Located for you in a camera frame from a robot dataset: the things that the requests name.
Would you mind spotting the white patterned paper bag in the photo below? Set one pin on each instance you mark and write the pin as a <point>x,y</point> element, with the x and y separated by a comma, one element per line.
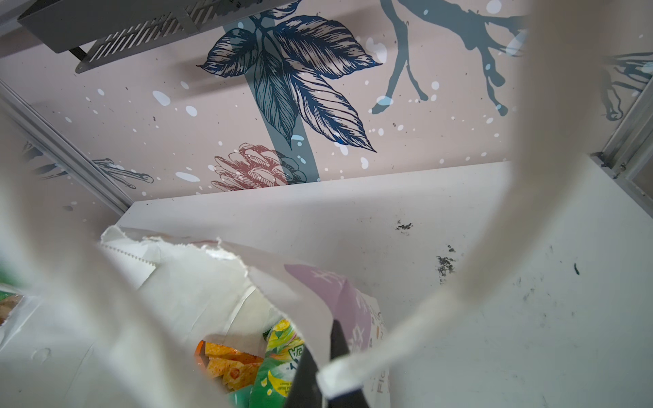
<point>142,334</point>

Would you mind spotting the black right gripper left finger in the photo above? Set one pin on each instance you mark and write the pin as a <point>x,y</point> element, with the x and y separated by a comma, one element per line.
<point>305,392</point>

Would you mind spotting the green snack packet in bag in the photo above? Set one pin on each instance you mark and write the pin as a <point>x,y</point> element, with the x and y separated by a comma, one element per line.
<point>275,376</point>

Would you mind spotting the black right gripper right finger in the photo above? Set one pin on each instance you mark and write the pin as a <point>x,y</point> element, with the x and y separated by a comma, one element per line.
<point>343,389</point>

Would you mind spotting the green orange snack packet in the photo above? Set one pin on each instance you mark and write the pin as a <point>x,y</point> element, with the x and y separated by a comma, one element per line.
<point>10,294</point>

